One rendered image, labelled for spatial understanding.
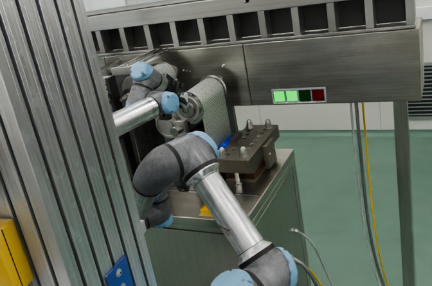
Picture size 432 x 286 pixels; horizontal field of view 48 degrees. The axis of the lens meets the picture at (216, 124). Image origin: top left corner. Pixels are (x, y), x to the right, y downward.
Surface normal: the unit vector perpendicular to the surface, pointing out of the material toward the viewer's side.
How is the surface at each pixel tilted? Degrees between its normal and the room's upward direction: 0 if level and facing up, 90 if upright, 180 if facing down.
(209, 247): 90
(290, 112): 90
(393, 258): 0
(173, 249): 90
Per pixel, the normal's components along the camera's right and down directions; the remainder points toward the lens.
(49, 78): 0.91, -0.03
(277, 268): 0.35, -0.51
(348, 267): -0.18, -0.93
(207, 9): -0.41, 0.37
